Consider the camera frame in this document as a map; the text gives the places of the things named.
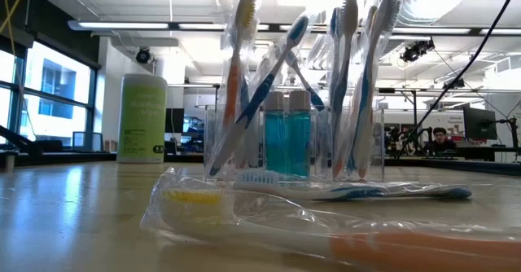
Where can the black round ceiling camera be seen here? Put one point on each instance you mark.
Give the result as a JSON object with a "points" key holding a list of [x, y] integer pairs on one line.
{"points": [[143, 55]]}

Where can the green disinfecting wipes canister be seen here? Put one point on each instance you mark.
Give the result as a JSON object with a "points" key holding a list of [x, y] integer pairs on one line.
{"points": [[142, 121]]}

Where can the black track light cluster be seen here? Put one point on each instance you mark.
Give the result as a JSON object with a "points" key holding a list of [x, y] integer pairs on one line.
{"points": [[415, 51], [454, 84]]}

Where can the black computer monitor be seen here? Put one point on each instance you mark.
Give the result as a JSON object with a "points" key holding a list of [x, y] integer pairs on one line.
{"points": [[480, 123]]}

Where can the blue mouthwash bottle white cap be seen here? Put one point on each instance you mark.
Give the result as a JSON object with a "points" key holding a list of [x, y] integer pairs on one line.
{"points": [[275, 141], [300, 141]]}

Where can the large glass window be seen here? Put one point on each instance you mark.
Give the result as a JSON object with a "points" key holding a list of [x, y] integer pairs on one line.
{"points": [[57, 76]]}

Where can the clear acrylic organizer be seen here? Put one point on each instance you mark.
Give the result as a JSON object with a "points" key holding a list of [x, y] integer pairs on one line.
{"points": [[379, 150]]}

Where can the black background screen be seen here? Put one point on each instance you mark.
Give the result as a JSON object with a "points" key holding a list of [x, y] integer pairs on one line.
{"points": [[174, 120]]}

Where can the person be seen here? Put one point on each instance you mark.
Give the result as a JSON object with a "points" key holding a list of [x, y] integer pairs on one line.
{"points": [[439, 133]]}

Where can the silver ventilation duct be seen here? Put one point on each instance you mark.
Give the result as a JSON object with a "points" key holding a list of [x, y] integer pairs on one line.
{"points": [[423, 3]]}

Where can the long linear ceiling light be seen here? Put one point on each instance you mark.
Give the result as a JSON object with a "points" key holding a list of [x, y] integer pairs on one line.
{"points": [[122, 25]]}

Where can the black background workstation frame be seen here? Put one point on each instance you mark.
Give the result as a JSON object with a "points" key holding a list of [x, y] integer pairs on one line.
{"points": [[401, 90]]}

